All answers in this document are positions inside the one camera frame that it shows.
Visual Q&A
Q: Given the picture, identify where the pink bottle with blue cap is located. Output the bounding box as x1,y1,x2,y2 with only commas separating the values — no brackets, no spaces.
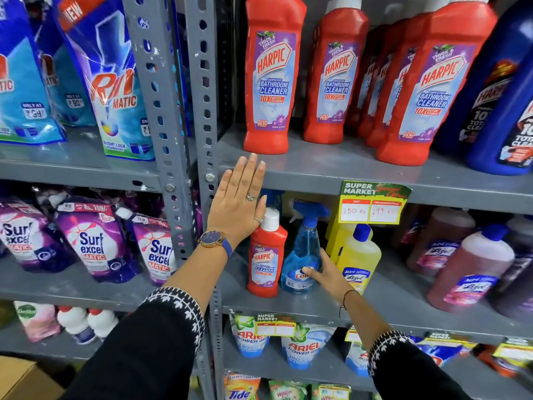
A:
426,223,516,314

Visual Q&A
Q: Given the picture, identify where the black thread bracelet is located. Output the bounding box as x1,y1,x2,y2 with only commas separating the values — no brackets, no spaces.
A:
338,289,359,320

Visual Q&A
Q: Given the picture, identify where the person's right hand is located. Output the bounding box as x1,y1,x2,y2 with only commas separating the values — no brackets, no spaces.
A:
301,248,359,303

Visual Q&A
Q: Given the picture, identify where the small red cleaner bottle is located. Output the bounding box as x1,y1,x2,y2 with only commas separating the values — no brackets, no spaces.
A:
247,207,288,299

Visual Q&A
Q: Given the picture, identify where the purple detergent pouch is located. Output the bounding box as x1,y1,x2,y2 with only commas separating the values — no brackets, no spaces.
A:
49,195,141,284
116,207,178,287
0,199,76,274

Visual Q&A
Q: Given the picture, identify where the blue refill pouch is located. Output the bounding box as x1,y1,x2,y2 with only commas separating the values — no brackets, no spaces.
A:
410,335,464,368

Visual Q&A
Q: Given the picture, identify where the pink refill pouch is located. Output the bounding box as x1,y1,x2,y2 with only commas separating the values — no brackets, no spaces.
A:
13,301,62,343

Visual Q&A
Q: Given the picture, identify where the person's left forearm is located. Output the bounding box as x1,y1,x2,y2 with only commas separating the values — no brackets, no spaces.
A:
62,241,229,400

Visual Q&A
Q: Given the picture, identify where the orange detergent packet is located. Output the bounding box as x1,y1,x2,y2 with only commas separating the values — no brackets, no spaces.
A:
224,372,262,400

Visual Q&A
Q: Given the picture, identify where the green and yellow price tag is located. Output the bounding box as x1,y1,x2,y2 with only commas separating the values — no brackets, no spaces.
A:
338,180,413,226

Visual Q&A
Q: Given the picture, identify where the blue detergent pouch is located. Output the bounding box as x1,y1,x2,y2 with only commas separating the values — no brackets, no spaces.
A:
0,0,67,146
31,0,97,128
52,0,156,162
172,10,193,139

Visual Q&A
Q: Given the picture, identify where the dark blue cleaner bottle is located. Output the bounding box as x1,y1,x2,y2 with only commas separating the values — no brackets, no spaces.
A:
466,50,533,176
432,0,533,156

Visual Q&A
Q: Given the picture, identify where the yellow bottle with blue cap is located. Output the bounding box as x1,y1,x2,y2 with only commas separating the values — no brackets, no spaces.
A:
336,223,382,296
325,202,359,265

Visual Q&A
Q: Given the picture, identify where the brown cardboard box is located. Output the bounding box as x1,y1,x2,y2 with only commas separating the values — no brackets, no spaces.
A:
0,355,65,400

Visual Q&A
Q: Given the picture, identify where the white and green detergent pouch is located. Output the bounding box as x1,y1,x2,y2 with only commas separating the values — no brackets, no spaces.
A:
345,341,370,378
281,324,336,371
229,314,270,358

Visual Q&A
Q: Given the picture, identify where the orange refill pouch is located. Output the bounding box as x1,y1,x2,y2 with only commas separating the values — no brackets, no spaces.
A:
472,344,519,379

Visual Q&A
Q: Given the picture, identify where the white bottle with red cap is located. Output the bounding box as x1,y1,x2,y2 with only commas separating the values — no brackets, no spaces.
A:
87,308,120,340
57,306,97,346

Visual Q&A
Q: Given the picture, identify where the blue glass cleaner spray bottle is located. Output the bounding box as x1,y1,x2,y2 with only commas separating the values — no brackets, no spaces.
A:
281,199,332,296

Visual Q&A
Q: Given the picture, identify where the blue and gold wristwatch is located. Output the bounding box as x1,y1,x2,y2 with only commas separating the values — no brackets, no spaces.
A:
197,230,234,259

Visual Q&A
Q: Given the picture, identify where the grey metal shelf rack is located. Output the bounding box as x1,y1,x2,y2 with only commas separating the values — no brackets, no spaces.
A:
183,0,533,400
0,0,218,400

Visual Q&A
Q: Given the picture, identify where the row of large red bottles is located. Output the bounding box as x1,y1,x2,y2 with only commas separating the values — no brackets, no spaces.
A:
243,0,499,167

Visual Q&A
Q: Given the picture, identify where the purple liquid bottle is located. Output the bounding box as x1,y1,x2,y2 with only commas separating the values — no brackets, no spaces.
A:
487,214,533,323

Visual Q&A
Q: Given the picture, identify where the person's right forearm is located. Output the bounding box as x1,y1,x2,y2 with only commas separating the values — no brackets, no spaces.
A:
339,289,472,400

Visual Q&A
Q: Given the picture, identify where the person's left hand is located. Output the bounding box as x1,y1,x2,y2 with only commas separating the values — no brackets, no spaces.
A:
207,153,267,246

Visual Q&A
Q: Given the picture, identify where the green packet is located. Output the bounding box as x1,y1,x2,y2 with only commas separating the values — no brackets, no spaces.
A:
311,383,352,400
268,380,310,400

